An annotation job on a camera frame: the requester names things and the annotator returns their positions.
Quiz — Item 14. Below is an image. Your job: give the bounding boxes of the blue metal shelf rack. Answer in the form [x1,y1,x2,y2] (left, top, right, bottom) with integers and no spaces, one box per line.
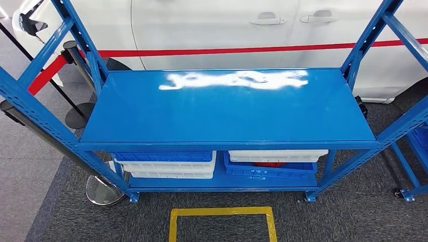
[389,122,428,203]
[0,0,428,204]

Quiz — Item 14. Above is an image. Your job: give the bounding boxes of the red plastic part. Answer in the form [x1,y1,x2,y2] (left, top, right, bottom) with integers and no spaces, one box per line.
[253,162,288,168]

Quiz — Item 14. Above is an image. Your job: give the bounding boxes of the red barrier belt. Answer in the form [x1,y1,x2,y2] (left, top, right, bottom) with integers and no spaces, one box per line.
[27,54,68,96]
[78,37,428,58]

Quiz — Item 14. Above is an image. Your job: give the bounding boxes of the yellow floor tape square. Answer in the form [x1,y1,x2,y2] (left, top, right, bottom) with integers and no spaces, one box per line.
[168,206,278,242]

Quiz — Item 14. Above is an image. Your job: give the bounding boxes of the white car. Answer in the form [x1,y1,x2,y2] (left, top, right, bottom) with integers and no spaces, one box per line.
[12,0,428,104]

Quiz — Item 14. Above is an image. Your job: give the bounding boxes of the black car tyre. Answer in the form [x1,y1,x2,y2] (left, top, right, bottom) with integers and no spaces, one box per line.
[106,57,133,72]

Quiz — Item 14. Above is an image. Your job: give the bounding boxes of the black stanchion with round base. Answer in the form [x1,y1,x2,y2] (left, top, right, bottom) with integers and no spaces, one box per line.
[0,21,96,130]

